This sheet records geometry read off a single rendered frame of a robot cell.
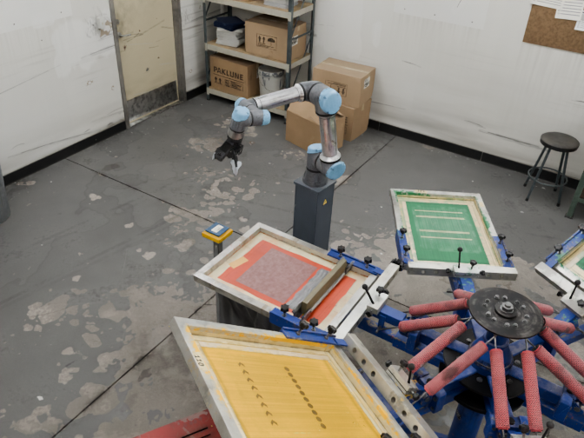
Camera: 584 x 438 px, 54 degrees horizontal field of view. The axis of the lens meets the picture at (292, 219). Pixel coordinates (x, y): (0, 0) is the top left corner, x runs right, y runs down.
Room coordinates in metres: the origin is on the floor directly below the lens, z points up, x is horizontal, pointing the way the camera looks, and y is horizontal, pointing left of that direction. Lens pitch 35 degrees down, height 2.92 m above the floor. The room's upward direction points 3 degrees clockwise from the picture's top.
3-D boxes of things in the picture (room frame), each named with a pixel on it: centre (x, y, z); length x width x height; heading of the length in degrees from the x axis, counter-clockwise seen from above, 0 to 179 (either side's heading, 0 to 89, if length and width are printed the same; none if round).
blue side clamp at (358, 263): (2.39, -0.34, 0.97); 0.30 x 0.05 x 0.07; 59
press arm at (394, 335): (2.05, -0.37, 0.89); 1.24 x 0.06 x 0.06; 59
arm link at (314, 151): (2.87, -0.13, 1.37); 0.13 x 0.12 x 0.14; 34
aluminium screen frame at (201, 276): (2.27, 0.01, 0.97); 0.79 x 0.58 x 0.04; 59
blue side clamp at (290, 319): (1.91, -0.06, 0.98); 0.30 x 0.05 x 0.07; 59
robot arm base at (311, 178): (2.88, -0.13, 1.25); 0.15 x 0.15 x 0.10
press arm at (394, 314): (1.99, -0.48, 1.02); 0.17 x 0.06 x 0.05; 59
